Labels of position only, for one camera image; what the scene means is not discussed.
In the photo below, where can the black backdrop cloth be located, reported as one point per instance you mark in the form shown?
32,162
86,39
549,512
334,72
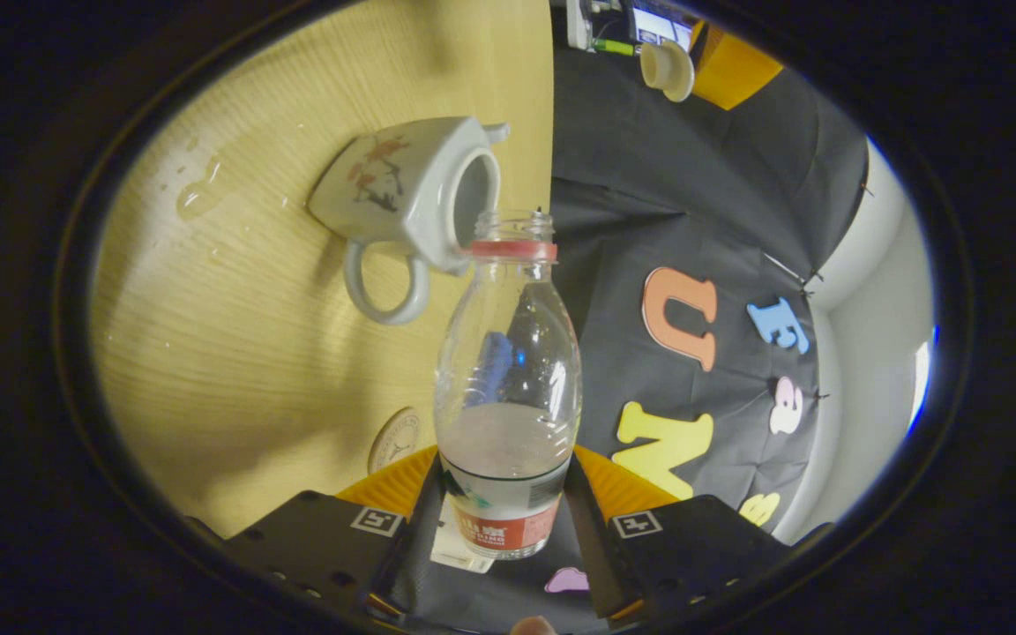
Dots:
649,203

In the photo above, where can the computer monitor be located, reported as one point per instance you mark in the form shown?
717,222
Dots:
660,26

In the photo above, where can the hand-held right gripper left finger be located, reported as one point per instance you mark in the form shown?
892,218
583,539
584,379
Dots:
411,529

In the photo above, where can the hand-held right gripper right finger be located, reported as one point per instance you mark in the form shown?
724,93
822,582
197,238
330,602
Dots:
601,556

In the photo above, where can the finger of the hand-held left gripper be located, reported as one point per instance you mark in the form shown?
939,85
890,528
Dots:
733,70

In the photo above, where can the clear plastic water bottle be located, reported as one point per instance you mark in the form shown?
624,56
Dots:
508,370

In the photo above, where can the round cork coaster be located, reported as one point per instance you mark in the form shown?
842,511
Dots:
395,441

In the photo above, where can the green bottle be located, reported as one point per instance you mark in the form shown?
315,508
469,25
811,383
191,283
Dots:
614,47

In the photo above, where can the white teacup lid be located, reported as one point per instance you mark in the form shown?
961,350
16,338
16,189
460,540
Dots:
667,75

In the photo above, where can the white ceramic teacup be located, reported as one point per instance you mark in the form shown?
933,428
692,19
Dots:
384,176

